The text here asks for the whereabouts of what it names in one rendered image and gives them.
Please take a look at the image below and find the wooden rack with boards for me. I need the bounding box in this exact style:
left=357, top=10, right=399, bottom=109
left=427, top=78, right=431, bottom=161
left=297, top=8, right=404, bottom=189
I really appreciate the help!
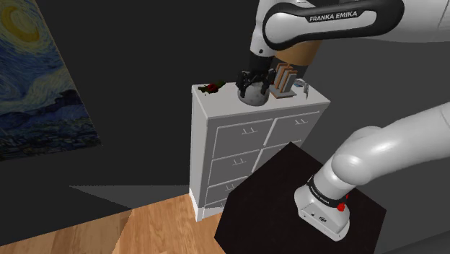
left=270, top=63, right=299, bottom=100

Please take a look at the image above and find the small silver metal object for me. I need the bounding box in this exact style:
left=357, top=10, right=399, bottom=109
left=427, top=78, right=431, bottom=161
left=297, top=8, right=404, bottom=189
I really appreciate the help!
left=294, top=78, right=311, bottom=100

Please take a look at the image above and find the red rose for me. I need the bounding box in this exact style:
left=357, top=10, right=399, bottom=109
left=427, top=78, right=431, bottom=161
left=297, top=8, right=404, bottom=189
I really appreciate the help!
left=197, top=80, right=226, bottom=95

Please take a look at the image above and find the white chest of drawers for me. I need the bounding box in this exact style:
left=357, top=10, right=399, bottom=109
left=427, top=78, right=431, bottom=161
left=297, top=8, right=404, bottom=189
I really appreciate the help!
left=188, top=82, right=331, bottom=223

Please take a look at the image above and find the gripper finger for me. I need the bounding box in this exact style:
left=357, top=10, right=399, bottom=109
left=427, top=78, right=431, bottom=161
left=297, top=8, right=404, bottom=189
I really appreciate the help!
left=260, top=68, right=277, bottom=97
left=235, top=70, right=255, bottom=98

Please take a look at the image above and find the grey speckled bowl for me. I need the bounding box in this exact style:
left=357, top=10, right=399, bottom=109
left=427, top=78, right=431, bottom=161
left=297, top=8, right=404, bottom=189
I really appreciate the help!
left=237, top=82, right=270, bottom=107

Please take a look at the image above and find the blue swirling night sky painting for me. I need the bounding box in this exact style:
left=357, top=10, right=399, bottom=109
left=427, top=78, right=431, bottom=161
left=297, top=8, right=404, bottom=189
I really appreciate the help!
left=0, top=0, right=103, bottom=162

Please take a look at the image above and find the black robot stand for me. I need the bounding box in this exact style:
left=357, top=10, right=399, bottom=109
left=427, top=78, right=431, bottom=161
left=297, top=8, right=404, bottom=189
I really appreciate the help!
left=213, top=141, right=387, bottom=254

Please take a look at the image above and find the tan round lamp shade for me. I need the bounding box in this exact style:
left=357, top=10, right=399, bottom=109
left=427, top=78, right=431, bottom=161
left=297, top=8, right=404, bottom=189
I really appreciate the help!
left=273, top=39, right=323, bottom=67

